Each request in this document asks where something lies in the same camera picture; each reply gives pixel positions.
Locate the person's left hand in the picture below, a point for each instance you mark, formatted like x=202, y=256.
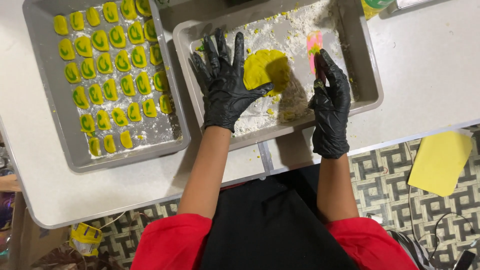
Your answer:
x=224, y=97

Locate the person's right hand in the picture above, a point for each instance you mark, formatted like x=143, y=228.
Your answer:
x=333, y=112

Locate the yellow dough disc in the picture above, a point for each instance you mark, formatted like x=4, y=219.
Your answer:
x=264, y=67

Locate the pink plastic dough scraper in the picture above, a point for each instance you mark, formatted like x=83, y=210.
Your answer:
x=313, y=43

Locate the grey tray with flour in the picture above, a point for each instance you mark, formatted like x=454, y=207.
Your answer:
x=360, y=75

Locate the grey tray with dough pieces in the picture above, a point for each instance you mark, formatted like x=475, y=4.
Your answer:
x=157, y=127

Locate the heap of white flour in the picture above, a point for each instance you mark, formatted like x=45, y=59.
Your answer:
x=300, y=22

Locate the yellow plastic bottle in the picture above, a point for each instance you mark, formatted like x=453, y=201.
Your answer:
x=373, y=7

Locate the white charger plug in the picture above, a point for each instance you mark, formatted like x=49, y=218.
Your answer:
x=375, y=218

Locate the rows of yellow-green dough pieces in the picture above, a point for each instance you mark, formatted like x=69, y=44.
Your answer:
x=112, y=63

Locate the yellow flat sheet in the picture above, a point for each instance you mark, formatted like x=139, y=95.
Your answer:
x=440, y=161

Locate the black apron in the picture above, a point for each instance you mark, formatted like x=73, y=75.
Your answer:
x=273, y=225

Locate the shiny metal container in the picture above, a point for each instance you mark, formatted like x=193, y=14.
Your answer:
x=410, y=3

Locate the red shirt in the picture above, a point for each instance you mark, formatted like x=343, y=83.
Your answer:
x=172, y=243

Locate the striped black white bag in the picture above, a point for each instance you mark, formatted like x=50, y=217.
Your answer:
x=412, y=251

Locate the crumpled yellow packet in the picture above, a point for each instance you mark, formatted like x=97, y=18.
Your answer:
x=85, y=238

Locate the black phone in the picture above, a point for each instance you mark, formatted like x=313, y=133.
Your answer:
x=464, y=260

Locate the brown cardboard box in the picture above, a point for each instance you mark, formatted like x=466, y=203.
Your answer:
x=33, y=240

